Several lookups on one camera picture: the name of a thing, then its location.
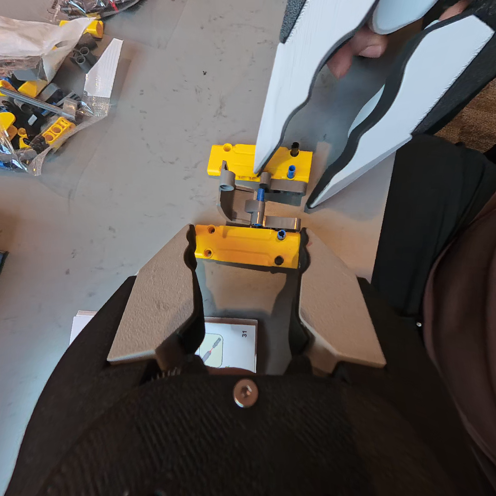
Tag clear bag black red parts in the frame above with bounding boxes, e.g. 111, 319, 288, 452
46, 0, 138, 19

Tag open instruction booklet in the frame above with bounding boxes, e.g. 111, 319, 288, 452
70, 310, 258, 373

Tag grey desk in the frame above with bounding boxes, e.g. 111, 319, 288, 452
0, 0, 398, 477

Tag person's right hand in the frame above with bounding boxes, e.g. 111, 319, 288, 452
329, 27, 389, 80

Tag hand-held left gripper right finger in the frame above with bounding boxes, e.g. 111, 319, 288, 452
291, 228, 387, 374

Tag yellow panel with curved grey panel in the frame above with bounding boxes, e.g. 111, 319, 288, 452
194, 161, 303, 269

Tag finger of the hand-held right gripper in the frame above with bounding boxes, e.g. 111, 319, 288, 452
304, 14, 496, 212
253, 0, 379, 177

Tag person's brown sweater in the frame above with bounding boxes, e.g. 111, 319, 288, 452
422, 201, 496, 466

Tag person's black trousers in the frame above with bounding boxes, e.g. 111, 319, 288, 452
371, 135, 496, 318

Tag small clear bag yellow parts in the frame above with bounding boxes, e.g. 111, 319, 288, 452
0, 15, 125, 177

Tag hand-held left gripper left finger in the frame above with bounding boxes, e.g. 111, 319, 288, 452
106, 224, 206, 369

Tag yellow panel with grey beam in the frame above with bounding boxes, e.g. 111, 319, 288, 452
207, 143, 314, 195

